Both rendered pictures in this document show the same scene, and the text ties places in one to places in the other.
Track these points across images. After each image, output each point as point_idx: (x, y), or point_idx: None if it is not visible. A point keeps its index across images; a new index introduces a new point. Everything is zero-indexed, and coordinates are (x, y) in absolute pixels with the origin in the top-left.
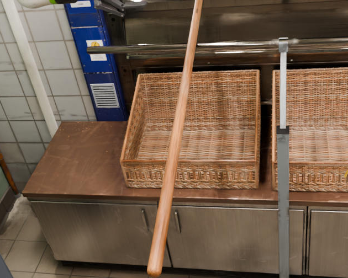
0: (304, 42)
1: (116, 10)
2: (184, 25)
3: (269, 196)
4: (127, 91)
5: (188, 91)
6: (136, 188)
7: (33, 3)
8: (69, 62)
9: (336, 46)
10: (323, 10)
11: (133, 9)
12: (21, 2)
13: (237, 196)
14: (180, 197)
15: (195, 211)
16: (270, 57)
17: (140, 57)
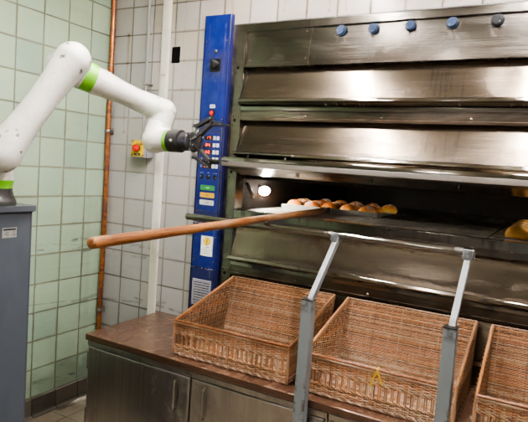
0: (353, 236)
1: (204, 162)
2: (282, 239)
3: (292, 392)
4: None
5: (228, 223)
6: (179, 356)
7: (150, 144)
8: (183, 254)
9: (408, 284)
10: (401, 249)
11: (215, 163)
12: (142, 142)
13: (263, 383)
14: (211, 371)
15: (221, 394)
16: (348, 285)
17: (238, 258)
